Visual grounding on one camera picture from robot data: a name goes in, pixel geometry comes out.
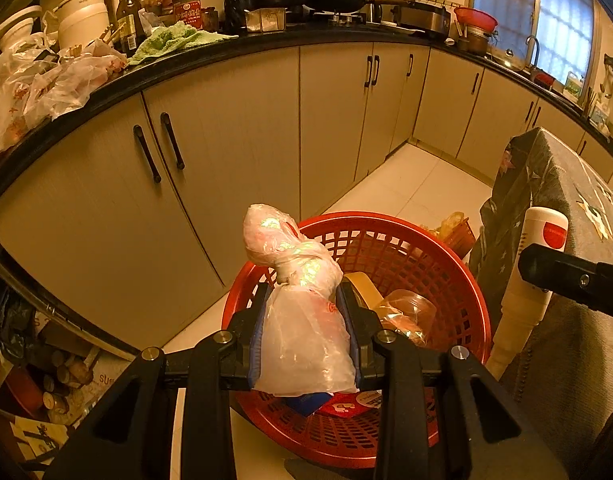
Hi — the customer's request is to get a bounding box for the brown packing tape roll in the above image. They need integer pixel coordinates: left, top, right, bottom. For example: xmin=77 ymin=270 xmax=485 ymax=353
xmin=345 ymin=272 xmax=384 ymax=310

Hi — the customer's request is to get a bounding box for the chrome kitchen faucet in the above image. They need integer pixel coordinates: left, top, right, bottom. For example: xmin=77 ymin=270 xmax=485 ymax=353
xmin=525 ymin=35 xmax=540 ymax=70

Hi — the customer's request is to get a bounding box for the clear plastic wrapper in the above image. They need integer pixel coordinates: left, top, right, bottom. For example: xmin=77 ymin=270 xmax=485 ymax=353
xmin=372 ymin=289 xmax=437 ymax=347

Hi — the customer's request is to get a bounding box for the red plastic mesh basket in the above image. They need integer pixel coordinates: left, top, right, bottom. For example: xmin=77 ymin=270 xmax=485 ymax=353
xmin=223 ymin=211 xmax=491 ymax=478

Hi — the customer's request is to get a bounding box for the grey patterned tablecloth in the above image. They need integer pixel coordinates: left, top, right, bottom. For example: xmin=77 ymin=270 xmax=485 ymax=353
xmin=469 ymin=127 xmax=613 ymax=479

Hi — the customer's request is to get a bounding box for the green detergent bottle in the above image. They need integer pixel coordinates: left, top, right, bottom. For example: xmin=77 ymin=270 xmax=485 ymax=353
xmin=563 ymin=72 xmax=583 ymax=103

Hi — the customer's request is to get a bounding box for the red colander bowl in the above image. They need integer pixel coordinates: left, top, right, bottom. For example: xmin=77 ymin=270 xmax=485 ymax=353
xmin=454 ymin=6 xmax=497 ymax=34

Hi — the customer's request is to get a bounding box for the black rice cooker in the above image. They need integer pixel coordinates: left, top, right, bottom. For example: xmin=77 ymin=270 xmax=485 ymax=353
xmin=391 ymin=2 xmax=451 ymax=40

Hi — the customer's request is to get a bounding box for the green dish cloth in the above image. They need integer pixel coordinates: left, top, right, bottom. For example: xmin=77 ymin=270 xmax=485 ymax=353
xmin=128 ymin=21 xmax=237 ymax=66

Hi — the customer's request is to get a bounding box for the crumpled plastic bags pile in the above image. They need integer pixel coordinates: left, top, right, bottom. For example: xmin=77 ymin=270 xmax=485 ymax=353
xmin=0 ymin=32 xmax=128 ymax=153

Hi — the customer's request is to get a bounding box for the white electric kettle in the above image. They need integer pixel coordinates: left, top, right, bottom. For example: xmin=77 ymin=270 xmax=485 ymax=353
xmin=52 ymin=0 xmax=120 ymax=49

